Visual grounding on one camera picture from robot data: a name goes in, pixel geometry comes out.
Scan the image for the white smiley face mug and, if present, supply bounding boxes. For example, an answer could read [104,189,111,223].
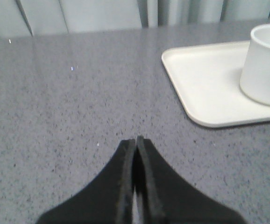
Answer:
[240,24,270,105]

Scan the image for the pale green curtain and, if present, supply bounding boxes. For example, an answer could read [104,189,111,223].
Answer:
[0,0,270,38]

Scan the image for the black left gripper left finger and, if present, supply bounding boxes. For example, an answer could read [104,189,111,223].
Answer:
[37,139,135,224]

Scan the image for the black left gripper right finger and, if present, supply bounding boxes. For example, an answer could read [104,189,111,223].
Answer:
[136,136,245,224]

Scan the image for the cream rectangular plastic tray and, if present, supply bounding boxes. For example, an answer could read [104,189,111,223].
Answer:
[162,41,270,128]

